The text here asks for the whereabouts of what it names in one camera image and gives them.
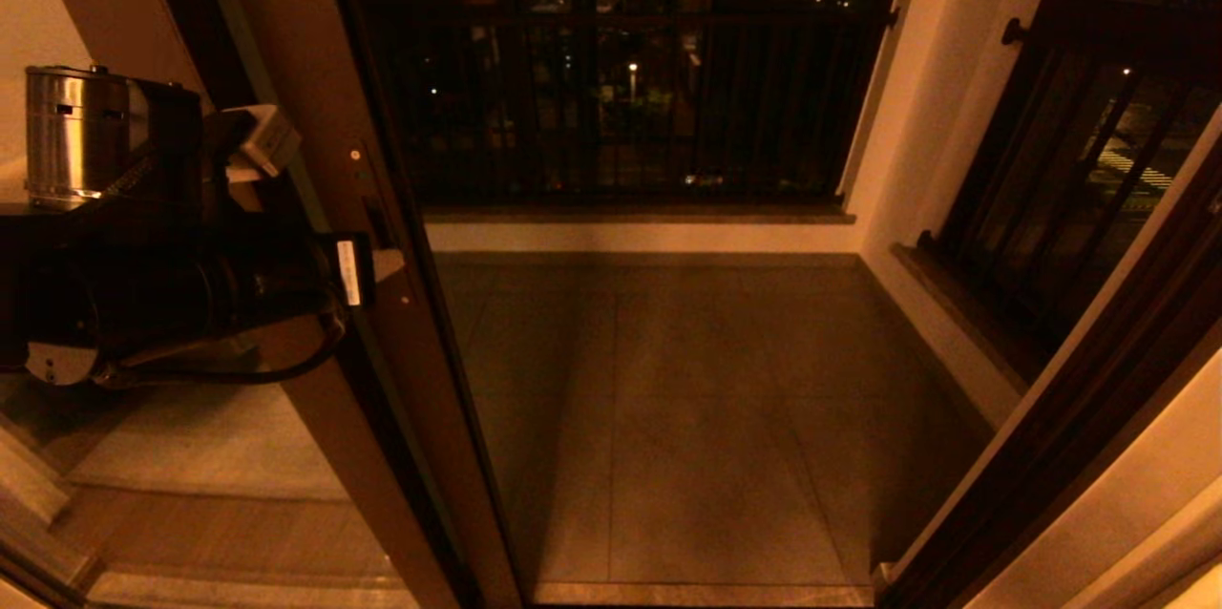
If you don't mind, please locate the dark wooden door jamb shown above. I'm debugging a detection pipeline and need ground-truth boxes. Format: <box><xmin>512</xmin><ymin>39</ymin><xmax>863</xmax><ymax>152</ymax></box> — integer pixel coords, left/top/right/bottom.
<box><xmin>871</xmin><ymin>108</ymin><xmax>1222</xmax><ymax>609</ymax></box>

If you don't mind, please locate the brown framed sliding glass door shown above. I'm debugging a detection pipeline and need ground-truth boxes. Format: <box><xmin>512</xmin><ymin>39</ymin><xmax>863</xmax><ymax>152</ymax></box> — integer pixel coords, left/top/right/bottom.
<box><xmin>191</xmin><ymin>0</ymin><xmax>536</xmax><ymax>609</ymax></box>

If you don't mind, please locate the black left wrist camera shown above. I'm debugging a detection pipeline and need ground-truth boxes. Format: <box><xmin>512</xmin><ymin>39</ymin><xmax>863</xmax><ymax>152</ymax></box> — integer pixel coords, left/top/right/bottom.
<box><xmin>227</xmin><ymin>103</ymin><xmax>302</xmax><ymax>182</ymax></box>

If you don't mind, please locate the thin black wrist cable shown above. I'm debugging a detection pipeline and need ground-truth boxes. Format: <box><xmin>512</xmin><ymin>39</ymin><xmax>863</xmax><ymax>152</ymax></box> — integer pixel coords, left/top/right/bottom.
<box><xmin>95</xmin><ymin>302</ymin><xmax>350</xmax><ymax>389</ymax></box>

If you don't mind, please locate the brown framed fixed glass panel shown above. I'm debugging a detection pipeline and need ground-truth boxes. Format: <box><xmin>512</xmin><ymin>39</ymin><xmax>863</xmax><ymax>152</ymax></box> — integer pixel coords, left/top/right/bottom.
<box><xmin>0</xmin><ymin>0</ymin><xmax>469</xmax><ymax>609</ymax></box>

